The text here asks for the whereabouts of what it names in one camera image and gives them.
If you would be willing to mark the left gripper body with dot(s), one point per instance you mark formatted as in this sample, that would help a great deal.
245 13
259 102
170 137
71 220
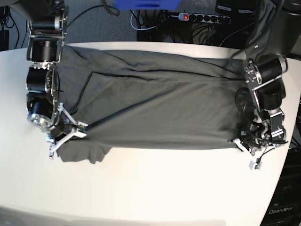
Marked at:
249 153

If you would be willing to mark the black OpenArm box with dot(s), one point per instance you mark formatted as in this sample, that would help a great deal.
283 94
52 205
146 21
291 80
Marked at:
285 206

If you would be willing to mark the blue plastic mount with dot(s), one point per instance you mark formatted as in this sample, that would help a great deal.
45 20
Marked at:
147 4

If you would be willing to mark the black box at left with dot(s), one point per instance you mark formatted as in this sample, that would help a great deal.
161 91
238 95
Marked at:
4 40

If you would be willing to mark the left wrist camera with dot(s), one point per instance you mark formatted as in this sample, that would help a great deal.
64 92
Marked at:
254 165

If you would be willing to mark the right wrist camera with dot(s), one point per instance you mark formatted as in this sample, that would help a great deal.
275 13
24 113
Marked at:
81 129

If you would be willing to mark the grey T-shirt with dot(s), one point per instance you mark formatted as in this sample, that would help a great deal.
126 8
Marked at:
141 99

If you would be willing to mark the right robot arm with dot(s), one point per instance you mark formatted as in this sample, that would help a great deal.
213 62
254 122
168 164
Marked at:
47 23

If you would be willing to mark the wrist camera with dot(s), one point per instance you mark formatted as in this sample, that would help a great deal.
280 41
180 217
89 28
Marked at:
254 165
81 129

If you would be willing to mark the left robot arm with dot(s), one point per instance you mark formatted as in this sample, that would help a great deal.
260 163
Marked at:
276 30

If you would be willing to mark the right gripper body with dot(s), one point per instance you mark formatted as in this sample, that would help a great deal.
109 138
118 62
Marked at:
64 129

